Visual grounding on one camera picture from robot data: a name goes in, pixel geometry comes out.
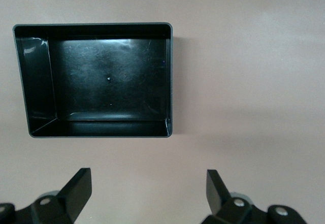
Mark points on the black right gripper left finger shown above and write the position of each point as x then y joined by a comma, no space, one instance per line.
73,193

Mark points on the black plastic box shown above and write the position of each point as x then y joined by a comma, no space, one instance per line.
109,81

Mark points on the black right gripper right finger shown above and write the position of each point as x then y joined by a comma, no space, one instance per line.
218,198

